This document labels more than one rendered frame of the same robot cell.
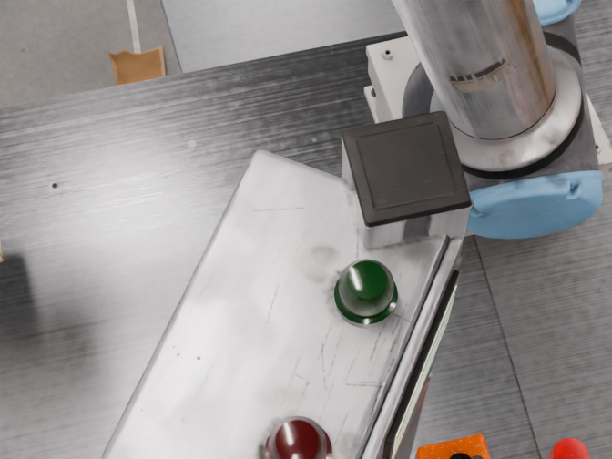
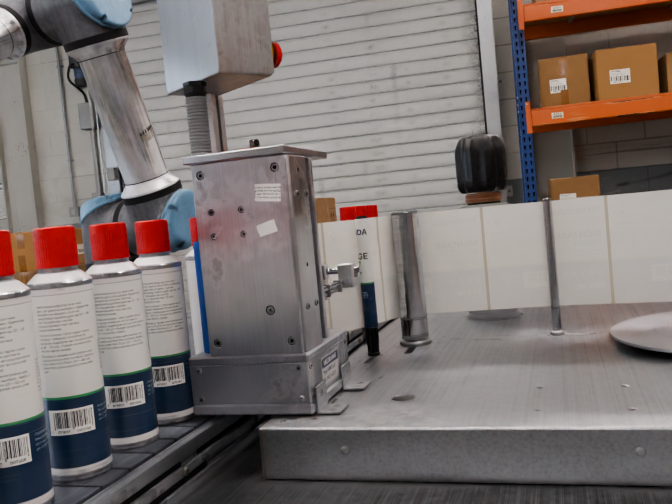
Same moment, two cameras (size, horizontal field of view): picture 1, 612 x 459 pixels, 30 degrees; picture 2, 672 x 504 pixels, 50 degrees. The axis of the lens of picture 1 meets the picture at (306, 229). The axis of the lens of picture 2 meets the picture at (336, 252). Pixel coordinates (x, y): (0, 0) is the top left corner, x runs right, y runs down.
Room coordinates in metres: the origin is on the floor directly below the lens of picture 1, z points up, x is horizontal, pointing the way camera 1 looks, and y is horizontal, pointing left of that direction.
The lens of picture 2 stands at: (-0.49, 0.96, 1.07)
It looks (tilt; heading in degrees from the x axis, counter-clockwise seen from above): 3 degrees down; 296
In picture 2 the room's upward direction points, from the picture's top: 5 degrees counter-clockwise
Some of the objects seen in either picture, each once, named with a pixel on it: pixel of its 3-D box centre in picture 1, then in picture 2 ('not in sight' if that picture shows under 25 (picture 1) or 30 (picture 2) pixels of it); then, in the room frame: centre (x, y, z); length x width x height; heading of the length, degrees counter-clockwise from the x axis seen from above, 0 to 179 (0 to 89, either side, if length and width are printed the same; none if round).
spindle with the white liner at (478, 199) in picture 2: not in sight; (486, 226); (-0.18, -0.23, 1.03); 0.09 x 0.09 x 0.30
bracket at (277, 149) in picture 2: not in sight; (258, 157); (-0.08, 0.30, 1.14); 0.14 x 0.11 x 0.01; 99
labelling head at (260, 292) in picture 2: not in sight; (265, 278); (-0.08, 0.30, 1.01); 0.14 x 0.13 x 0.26; 99
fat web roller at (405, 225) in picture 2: not in sight; (410, 277); (-0.13, 0.00, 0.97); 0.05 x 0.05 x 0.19
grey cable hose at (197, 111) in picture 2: not in sight; (201, 154); (0.15, 0.07, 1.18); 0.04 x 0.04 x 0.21
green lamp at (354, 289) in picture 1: (366, 288); not in sight; (0.17, -0.02, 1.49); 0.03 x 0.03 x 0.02
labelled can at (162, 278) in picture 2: not in sight; (161, 319); (0.00, 0.37, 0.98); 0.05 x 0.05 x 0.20
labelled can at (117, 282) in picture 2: not in sight; (119, 333); (-0.01, 0.45, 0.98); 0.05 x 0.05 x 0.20
